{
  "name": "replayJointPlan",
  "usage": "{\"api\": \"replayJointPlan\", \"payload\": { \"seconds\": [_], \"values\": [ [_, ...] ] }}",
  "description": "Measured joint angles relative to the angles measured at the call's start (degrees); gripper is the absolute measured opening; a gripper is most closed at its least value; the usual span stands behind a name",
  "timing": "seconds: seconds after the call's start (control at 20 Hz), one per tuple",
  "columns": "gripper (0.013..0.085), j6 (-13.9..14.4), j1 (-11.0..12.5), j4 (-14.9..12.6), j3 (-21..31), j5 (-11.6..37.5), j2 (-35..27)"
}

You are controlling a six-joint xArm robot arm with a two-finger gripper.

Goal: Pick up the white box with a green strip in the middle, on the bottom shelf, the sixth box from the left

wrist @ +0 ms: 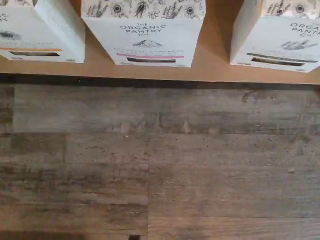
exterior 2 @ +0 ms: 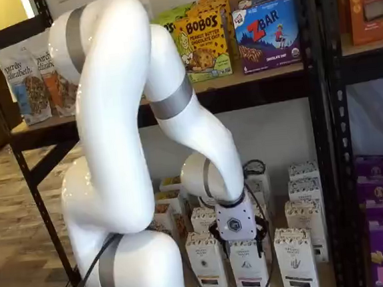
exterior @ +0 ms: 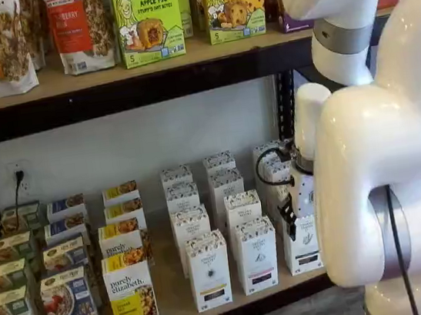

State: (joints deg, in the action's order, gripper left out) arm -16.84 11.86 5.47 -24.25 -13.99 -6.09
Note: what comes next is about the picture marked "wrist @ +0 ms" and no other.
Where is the white box green strip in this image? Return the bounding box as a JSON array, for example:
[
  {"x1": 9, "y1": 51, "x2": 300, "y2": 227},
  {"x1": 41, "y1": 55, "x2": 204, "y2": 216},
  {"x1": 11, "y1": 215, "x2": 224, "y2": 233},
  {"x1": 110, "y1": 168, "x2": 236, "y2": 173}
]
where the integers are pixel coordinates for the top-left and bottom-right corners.
[{"x1": 229, "y1": 0, "x2": 320, "y2": 74}]

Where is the black metal shelf rack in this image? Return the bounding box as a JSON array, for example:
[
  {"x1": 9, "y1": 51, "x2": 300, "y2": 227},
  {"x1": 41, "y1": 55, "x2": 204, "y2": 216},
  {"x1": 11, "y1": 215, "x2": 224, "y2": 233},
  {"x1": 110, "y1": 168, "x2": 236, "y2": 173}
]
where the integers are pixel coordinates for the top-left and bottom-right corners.
[{"x1": 0, "y1": 73, "x2": 320, "y2": 91}]

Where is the white box pink strip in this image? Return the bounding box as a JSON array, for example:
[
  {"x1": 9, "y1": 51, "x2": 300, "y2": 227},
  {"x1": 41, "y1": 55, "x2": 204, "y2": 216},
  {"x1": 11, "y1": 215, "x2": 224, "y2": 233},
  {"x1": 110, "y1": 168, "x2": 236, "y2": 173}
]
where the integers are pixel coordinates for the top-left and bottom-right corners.
[{"x1": 81, "y1": 0, "x2": 208, "y2": 69}]

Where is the brown particle board shelf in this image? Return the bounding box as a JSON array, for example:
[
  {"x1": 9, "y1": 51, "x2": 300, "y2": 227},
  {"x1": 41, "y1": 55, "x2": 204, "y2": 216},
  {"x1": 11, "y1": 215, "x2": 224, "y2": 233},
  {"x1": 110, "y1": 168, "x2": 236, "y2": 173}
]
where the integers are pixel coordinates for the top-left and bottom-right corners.
[{"x1": 0, "y1": 0, "x2": 320, "y2": 85}]

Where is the white box orange strip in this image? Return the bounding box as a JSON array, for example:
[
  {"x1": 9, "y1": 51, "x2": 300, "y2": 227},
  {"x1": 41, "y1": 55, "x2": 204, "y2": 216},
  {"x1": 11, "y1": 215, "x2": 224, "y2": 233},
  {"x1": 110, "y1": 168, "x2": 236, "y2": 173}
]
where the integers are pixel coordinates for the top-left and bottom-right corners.
[{"x1": 0, "y1": 0, "x2": 86, "y2": 64}]

